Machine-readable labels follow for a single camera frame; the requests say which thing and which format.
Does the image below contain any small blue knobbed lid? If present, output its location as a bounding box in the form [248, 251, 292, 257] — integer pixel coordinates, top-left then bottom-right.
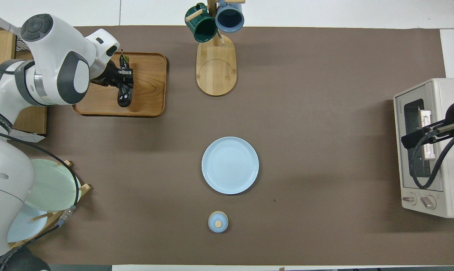
[208, 211, 229, 233]

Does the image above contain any small light blue plate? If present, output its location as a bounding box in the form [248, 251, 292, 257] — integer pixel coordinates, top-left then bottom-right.
[201, 136, 260, 195]

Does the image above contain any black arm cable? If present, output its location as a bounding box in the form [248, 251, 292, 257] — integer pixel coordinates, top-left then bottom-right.
[411, 127, 454, 190]
[0, 66, 80, 271]

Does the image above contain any wooden plate rack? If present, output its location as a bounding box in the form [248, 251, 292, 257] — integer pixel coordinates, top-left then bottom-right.
[8, 160, 92, 250]

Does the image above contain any wooden shelf unit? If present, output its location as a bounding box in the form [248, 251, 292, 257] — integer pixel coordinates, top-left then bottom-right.
[0, 28, 50, 143]

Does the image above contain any cream toaster oven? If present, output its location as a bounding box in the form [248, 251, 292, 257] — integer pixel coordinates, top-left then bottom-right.
[393, 78, 454, 218]

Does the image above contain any brown table mat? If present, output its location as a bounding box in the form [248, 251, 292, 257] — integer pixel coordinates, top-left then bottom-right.
[9, 26, 454, 266]

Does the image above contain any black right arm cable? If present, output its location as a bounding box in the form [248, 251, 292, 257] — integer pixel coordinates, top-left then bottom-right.
[411, 127, 454, 190]

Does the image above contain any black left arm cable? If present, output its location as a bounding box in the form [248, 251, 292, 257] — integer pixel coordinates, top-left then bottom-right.
[0, 66, 80, 271]

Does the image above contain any large light blue plate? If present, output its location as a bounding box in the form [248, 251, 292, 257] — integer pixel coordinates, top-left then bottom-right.
[7, 205, 49, 243]

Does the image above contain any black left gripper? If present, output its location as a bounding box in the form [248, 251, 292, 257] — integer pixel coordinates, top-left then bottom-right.
[93, 59, 134, 91]

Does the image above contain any wooden mug tree stand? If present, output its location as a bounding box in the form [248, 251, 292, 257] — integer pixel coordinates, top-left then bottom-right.
[185, 0, 246, 97]

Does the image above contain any blue mug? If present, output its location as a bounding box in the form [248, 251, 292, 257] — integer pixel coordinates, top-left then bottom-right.
[215, 0, 245, 33]

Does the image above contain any dark green mug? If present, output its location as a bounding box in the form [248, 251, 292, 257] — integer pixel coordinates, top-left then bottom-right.
[184, 3, 218, 43]

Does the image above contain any marble pattern cover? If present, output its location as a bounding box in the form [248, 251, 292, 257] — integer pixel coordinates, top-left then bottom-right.
[0, 8, 22, 36]

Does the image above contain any pale green plate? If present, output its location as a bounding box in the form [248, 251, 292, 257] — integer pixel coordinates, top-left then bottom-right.
[25, 158, 82, 212]

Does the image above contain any wooden serving tray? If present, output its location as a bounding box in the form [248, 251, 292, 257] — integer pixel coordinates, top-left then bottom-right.
[71, 51, 168, 117]

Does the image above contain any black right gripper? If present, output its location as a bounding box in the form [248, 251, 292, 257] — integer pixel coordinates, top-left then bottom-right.
[401, 120, 454, 149]

